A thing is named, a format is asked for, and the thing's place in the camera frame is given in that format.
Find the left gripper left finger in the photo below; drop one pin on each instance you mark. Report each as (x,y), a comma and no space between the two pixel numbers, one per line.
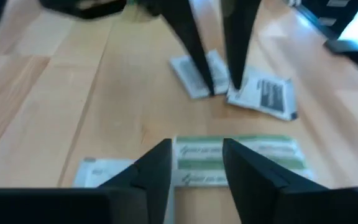
(148,193)

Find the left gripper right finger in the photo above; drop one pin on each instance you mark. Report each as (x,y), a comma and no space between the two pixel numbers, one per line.
(259,193)

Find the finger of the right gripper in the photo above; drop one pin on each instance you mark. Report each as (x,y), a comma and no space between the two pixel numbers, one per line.
(239,37)
(190,37)

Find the green striped bandage packet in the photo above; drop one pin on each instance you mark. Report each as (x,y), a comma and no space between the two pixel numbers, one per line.
(197,155)

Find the square white printed packet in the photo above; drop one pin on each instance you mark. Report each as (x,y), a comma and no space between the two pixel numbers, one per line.
(186,74)
(266,93)

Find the plain white paper packet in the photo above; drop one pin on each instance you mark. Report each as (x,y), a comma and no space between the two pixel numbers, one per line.
(104,172)

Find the black metal table frame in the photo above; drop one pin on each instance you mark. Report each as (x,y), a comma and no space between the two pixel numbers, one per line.
(353,53)

